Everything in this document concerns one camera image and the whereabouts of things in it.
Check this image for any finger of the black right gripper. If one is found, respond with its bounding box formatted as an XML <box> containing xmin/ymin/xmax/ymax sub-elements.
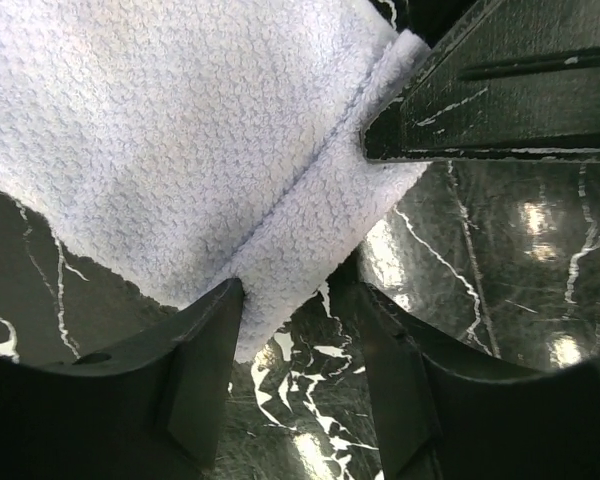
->
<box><xmin>361</xmin><ymin>1</ymin><xmax>600</xmax><ymax>163</ymax></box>

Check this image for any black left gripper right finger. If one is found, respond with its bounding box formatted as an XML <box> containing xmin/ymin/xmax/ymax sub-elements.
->
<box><xmin>352</xmin><ymin>282</ymin><xmax>600</xmax><ymax>480</ymax></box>

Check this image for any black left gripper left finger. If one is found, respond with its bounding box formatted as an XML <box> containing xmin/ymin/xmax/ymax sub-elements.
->
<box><xmin>0</xmin><ymin>278</ymin><xmax>244</xmax><ymax>479</ymax></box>

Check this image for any white terry towel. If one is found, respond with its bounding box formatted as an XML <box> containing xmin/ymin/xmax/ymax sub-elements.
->
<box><xmin>0</xmin><ymin>1</ymin><xmax>428</xmax><ymax>362</ymax></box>

